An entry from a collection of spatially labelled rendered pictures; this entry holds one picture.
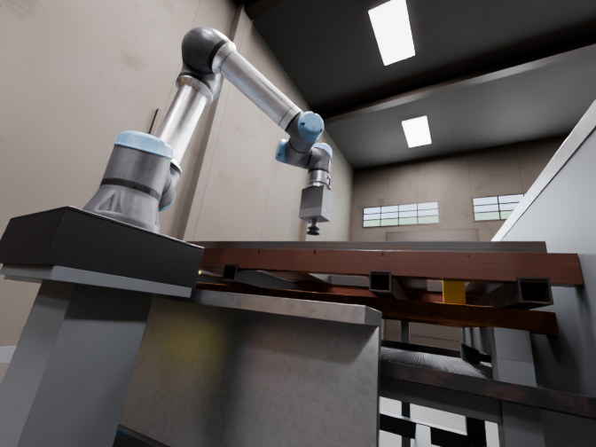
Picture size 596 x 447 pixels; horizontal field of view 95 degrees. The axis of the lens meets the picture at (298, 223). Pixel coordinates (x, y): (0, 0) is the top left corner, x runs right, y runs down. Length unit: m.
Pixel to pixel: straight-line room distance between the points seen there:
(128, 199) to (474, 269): 0.73
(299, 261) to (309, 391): 0.31
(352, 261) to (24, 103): 3.33
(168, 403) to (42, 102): 3.18
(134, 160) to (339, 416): 0.68
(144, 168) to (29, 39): 3.27
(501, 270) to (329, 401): 0.45
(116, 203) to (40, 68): 3.21
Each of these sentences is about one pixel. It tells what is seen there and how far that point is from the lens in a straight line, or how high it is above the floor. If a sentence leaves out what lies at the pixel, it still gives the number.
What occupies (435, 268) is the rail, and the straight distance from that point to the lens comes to 0.70.
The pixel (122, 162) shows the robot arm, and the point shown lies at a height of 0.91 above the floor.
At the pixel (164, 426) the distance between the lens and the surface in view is 0.95.
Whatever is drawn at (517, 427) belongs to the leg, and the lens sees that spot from 0.77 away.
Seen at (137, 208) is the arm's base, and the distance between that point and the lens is 0.64.
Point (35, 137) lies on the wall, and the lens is 3.55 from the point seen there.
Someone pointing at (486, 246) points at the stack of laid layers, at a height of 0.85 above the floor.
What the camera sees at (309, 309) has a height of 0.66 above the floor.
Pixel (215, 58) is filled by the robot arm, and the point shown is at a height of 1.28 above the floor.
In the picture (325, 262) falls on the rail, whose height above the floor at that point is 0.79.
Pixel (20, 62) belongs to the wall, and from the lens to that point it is 3.76.
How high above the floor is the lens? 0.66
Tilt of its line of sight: 18 degrees up
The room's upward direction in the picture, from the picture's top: 7 degrees clockwise
